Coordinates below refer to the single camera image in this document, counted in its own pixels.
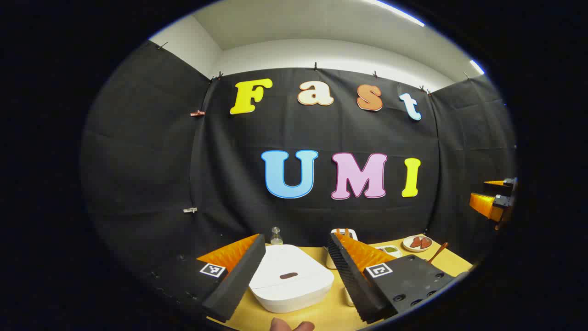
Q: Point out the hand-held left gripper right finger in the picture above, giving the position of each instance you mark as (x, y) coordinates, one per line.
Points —
(351, 280)

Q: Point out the white divided bean dish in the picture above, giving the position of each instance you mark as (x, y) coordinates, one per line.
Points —
(390, 250)

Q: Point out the red meat piece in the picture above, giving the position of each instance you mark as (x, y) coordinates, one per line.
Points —
(415, 242)
(426, 242)

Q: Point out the row of black cloth clips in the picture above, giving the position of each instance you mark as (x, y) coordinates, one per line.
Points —
(315, 66)

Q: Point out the white round plate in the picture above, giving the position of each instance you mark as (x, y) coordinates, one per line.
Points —
(417, 248)

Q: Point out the brown wooden spoon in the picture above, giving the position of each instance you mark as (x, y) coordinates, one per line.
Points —
(438, 252)

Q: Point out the black backdrop cloth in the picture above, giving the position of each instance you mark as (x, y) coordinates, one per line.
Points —
(229, 161)

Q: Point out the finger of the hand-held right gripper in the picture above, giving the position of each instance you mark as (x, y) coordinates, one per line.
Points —
(503, 183)
(484, 204)

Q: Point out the white rice cooker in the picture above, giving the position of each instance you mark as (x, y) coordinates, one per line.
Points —
(289, 289)

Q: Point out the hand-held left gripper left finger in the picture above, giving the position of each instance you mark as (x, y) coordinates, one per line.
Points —
(236, 280)

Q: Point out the small glass bottle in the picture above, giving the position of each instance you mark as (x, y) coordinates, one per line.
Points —
(276, 236)

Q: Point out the clear plastic container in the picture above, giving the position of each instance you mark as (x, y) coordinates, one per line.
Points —
(350, 298)

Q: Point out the copper cloth clip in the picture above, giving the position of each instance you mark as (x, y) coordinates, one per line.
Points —
(197, 113)

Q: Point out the long ceiling light strip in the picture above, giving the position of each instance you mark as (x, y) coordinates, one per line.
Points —
(399, 13)

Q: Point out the white toaster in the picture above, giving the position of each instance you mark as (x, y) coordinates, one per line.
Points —
(330, 262)

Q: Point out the short ceiling light strip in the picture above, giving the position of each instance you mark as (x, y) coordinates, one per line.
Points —
(477, 67)

